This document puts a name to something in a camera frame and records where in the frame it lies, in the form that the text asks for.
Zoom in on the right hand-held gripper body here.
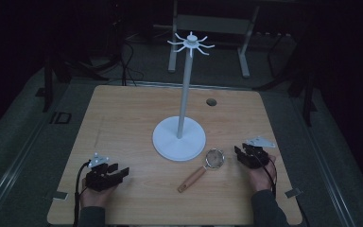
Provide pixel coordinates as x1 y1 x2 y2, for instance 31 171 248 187
241 135 276 170

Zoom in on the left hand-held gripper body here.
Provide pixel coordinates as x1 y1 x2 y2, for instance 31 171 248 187
85 152 114 193

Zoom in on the small strainer with wooden handle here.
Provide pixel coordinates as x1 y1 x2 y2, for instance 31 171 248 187
177 148 226 194

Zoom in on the white hook stand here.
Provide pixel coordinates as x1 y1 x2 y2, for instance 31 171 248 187
151 30 216 163

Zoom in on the person's left hand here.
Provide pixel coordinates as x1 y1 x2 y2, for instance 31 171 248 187
80 178 118 209

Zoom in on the person's right hand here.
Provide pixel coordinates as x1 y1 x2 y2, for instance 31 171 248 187
247 154 278 193

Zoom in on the black tripod stand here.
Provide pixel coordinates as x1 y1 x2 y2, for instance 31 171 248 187
254 31 322 128
35 18 127 114

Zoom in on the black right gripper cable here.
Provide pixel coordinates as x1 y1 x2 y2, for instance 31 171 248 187
252 150 279 197

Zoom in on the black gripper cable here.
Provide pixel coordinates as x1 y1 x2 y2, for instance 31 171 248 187
72 160 91 227
252 150 279 197

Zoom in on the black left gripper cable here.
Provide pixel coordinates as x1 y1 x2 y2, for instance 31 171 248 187
72 160 91 227

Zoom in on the metal table bracket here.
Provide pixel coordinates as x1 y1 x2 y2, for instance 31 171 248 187
52 190 70 201
285 187 303 200

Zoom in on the black floor cable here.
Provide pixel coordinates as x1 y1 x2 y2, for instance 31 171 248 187
119 41 146 87

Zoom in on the grey metal desk frame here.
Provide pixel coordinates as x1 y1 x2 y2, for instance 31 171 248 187
167 0 261 79

